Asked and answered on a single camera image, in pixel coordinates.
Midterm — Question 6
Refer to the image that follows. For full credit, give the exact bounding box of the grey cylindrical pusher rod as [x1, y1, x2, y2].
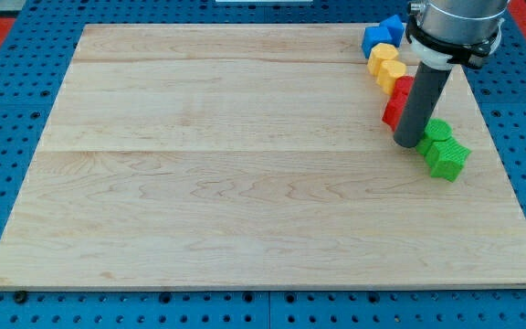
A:
[394, 62, 450, 148]

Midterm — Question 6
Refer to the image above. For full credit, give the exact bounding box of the green cylinder block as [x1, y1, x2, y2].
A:
[416, 118, 452, 155]

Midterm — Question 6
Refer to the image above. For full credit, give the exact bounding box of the red star block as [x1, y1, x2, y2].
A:
[382, 93, 408, 132]

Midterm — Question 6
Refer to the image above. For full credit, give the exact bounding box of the blue cube block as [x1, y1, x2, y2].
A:
[361, 27, 393, 58]

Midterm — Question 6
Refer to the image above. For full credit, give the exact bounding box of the yellow heart block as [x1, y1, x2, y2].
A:
[376, 59, 406, 96]

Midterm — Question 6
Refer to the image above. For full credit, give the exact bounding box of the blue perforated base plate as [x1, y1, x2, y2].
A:
[0, 0, 526, 328]

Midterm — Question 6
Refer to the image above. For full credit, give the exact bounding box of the green star block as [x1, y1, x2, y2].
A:
[425, 137, 471, 182]

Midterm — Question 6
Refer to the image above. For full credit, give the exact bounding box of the yellow hexagon block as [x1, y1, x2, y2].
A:
[367, 43, 399, 76]

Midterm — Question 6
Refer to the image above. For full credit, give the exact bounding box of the light wooden board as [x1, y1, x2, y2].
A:
[0, 24, 526, 292]

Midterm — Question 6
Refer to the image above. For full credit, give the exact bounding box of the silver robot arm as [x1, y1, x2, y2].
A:
[405, 0, 510, 70]

